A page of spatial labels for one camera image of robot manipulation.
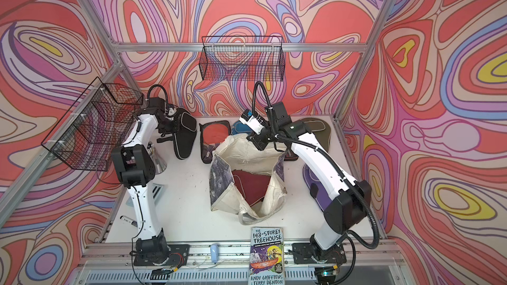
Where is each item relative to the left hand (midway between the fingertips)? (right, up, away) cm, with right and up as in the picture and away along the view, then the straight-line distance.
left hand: (180, 129), depth 101 cm
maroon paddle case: (+38, -28, -8) cm, 48 cm away
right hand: (+38, -6, -24) cm, 45 cm away
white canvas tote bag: (+31, -11, -19) cm, 38 cm away
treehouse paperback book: (+43, -48, -30) cm, 71 cm away
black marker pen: (-13, -39, -21) cm, 46 cm away
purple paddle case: (+68, -28, -12) cm, 75 cm away
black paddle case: (+2, -2, +3) cm, 4 cm away
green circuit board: (+4, -55, -29) cm, 62 cm away
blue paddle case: (+30, +1, +9) cm, 31 cm away
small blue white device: (+24, -47, -29) cm, 60 cm away
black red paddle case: (+58, -14, -2) cm, 59 cm away
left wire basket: (-24, -4, -28) cm, 37 cm away
